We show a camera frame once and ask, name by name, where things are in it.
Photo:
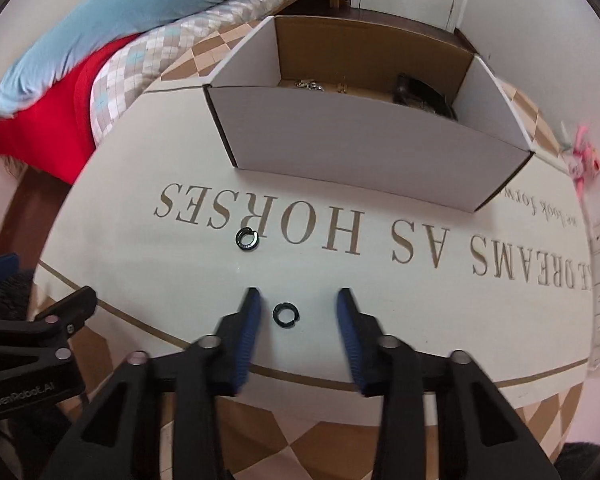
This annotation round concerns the black smart watch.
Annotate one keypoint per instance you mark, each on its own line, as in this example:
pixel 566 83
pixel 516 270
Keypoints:
pixel 415 93

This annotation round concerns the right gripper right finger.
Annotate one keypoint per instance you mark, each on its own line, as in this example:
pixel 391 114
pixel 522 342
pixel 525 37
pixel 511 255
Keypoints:
pixel 360 333

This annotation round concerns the light blue blanket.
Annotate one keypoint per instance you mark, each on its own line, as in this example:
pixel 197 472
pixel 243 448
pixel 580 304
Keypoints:
pixel 86 29

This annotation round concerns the dark fuzzy sleeve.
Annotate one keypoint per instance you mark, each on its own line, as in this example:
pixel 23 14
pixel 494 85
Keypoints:
pixel 15 293
pixel 578 460

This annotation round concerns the pink panther plush toy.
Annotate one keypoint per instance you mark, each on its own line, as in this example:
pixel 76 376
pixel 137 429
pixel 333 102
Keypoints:
pixel 583 162

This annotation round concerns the dark fuzzy sleeve left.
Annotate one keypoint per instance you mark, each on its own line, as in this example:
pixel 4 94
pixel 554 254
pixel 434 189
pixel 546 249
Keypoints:
pixel 15 293

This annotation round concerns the white cardboard box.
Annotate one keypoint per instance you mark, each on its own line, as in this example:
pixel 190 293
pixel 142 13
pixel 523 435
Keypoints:
pixel 311 97

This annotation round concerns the dark fuzzy sleeve right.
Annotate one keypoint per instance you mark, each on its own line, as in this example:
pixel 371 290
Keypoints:
pixel 578 460

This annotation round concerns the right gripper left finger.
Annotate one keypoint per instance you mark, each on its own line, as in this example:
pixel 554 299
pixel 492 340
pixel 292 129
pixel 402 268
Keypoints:
pixel 238 333

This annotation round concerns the cream printed table mat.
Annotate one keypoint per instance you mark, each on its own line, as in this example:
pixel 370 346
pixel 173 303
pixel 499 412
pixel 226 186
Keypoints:
pixel 171 234

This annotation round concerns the red blanket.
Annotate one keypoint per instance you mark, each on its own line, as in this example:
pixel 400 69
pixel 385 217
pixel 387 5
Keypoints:
pixel 54 135

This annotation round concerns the checkered patterned quilt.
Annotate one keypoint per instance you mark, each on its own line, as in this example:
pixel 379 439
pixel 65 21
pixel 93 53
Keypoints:
pixel 190 47

